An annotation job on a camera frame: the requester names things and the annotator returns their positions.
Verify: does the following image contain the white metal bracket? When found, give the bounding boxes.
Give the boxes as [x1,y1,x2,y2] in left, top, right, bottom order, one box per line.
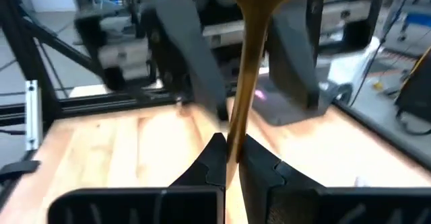
[25,79,43,151]

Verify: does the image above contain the black equipment case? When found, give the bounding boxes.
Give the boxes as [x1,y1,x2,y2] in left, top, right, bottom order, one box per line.
[394,57,431,118]

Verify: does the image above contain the coiled black cable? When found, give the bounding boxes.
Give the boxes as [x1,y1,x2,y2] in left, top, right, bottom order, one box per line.
[394,108,431,137]

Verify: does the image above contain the thin black floor cable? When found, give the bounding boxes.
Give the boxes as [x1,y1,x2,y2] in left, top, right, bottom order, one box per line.
[349,0,420,108]

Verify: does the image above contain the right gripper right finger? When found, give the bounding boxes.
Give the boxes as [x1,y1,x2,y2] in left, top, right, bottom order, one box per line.
[238,135,431,224]

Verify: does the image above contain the black clamp handle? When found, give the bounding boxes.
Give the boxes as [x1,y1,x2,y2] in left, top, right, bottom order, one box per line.
[0,159,42,185]

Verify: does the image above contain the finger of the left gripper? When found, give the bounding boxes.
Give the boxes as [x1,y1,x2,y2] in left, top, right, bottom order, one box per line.
[268,0,321,111]
[154,0,230,121]

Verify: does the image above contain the grey translucent plastic bin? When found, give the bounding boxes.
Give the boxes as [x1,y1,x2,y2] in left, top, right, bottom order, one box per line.
[252,77,353,126]

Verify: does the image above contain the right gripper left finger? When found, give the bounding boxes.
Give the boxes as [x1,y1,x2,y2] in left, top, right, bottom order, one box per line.
[46,132,227,224]

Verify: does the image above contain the gold spoon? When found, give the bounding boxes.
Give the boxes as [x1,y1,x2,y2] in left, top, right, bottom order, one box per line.
[197,0,337,224]

